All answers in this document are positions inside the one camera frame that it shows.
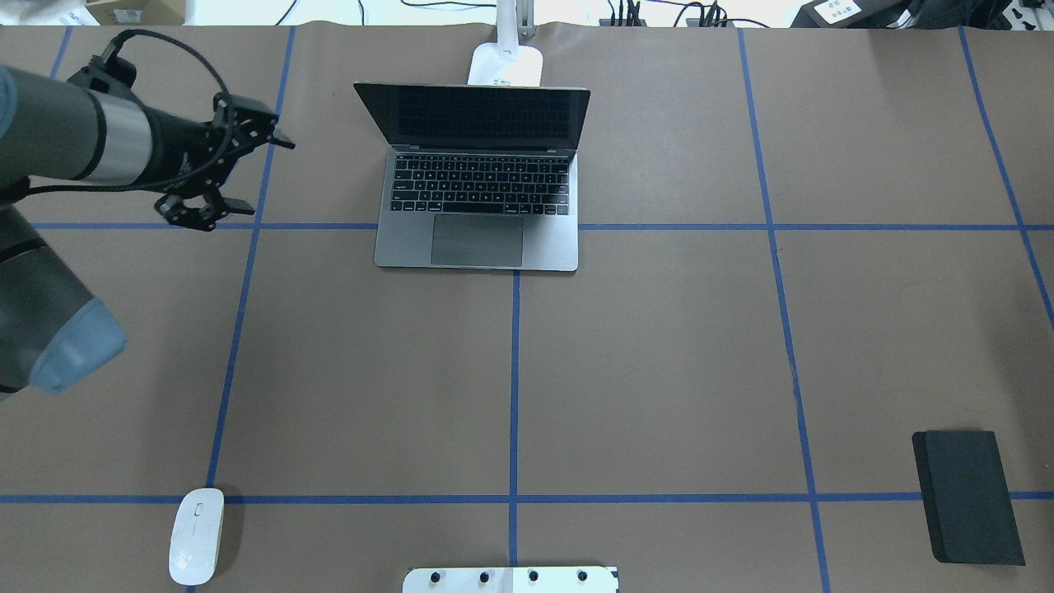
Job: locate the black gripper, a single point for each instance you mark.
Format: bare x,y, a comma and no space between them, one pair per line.
175,148

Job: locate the grey laptop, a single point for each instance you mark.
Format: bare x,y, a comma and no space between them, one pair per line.
478,177

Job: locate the white computer mouse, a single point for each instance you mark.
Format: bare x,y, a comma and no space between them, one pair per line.
196,537

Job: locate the black mouse pad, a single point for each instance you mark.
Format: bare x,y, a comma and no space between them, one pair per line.
968,507

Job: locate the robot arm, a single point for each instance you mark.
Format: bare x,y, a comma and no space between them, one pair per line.
89,145

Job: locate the white desk lamp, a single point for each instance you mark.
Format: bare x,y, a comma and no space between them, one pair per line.
508,61

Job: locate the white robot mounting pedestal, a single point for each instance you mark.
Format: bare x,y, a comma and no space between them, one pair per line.
513,579

